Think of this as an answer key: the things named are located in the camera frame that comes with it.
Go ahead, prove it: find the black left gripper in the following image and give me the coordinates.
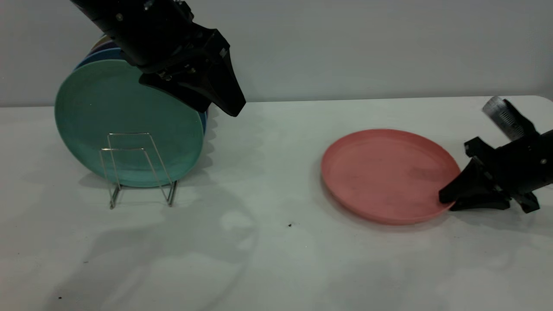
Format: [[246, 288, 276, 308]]
[[136, 22, 247, 117]]

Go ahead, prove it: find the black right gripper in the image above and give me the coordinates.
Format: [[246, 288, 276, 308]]
[[439, 129, 553, 214]]

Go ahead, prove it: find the pink round plate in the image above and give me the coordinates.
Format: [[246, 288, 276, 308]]
[[321, 128, 462, 226]]

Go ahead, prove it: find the green round plate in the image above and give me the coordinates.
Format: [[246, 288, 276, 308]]
[[54, 59, 205, 189]]

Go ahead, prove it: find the blue round plate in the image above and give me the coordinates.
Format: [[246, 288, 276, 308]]
[[74, 48, 209, 135]]

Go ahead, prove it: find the dark purple round plate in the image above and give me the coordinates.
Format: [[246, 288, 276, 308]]
[[89, 41, 119, 54]]

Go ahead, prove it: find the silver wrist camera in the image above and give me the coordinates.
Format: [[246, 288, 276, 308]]
[[481, 95, 539, 142]]

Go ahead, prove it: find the metal wire plate rack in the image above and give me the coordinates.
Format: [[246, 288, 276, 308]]
[[100, 132, 179, 210]]

